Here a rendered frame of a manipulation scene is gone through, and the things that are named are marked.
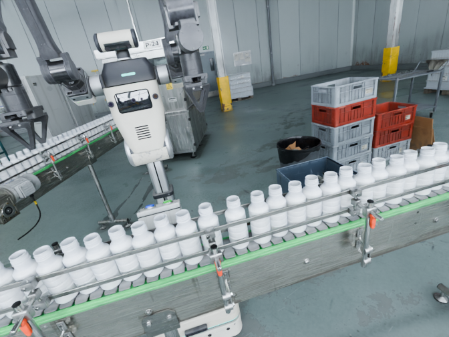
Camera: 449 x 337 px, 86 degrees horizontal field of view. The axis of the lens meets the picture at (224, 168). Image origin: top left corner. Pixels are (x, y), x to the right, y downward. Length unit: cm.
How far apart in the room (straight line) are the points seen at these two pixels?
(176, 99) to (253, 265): 369
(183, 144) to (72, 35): 955
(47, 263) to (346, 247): 86
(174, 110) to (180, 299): 374
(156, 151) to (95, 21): 1194
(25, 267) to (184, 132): 374
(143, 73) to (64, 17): 1211
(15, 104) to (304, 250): 88
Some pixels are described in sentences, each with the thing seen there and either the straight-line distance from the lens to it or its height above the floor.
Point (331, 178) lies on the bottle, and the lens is 78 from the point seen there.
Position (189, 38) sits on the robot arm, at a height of 158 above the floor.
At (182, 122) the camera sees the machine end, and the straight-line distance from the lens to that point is 430.
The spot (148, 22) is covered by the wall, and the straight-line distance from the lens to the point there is 1275.
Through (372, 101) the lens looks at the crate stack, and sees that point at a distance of 332.
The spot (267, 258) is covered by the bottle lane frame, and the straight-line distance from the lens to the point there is 78.
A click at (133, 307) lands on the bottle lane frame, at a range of 81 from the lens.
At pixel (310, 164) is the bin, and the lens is 142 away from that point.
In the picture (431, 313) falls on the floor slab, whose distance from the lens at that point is 205.
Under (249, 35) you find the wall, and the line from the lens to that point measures 1338.
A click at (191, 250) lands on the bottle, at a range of 71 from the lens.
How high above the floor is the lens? 152
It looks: 24 degrees down
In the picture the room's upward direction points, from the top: 10 degrees counter-clockwise
